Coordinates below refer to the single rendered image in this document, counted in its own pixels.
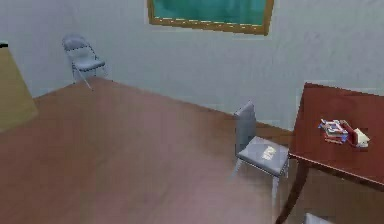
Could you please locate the red-brown dining table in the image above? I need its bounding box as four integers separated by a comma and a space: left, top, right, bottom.
275, 82, 384, 224

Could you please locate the red and cream book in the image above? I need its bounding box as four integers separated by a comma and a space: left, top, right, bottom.
339, 119, 371, 149

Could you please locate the grey folding chair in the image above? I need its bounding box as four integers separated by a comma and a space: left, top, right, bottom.
231, 100, 290, 214
61, 33, 110, 91

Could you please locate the colourful stack of books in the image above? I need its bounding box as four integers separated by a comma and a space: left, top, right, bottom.
317, 118, 350, 145

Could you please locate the green picture with gold frame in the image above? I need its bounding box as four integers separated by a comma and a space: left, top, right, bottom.
146, 0, 275, 37

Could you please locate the small pale paper item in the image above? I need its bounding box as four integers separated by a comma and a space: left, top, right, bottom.
261, 146, 277, 161

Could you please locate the tan wooden cabinet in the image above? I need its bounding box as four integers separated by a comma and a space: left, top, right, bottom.
0, 41, 39, 133

